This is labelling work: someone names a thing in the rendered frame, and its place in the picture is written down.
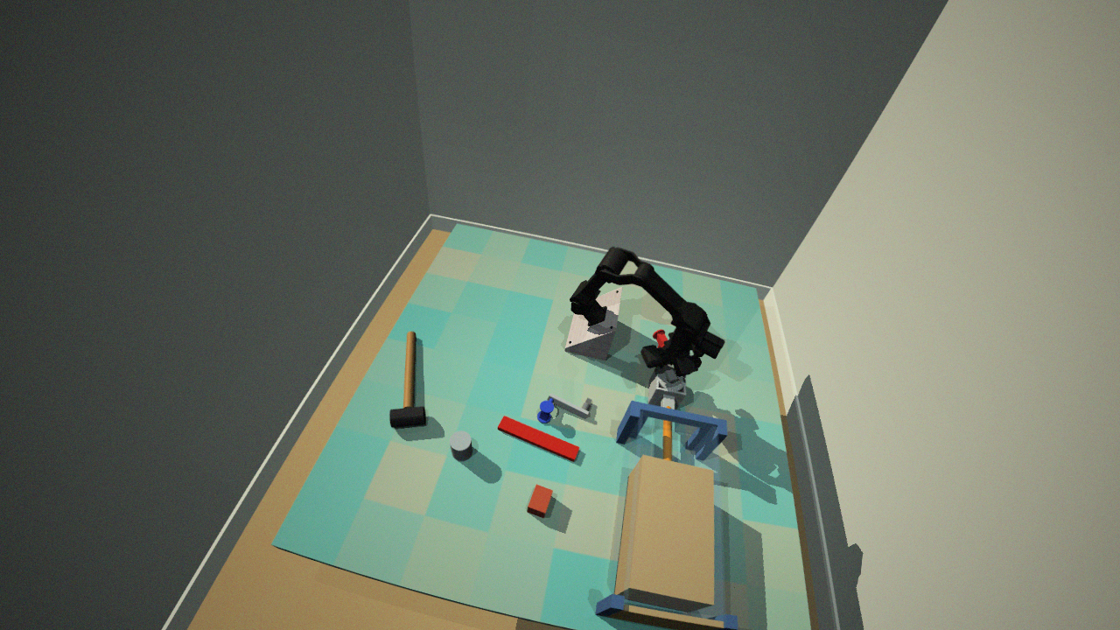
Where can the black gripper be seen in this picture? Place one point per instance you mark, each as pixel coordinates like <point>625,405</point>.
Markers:
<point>654,357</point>

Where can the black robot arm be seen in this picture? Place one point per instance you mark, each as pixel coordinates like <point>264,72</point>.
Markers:
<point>690,321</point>

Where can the dark grey cylinder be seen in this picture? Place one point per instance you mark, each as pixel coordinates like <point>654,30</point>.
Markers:
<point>461,445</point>

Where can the black-headed mallet with wooden handle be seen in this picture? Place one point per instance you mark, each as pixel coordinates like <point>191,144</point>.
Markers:
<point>409,415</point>

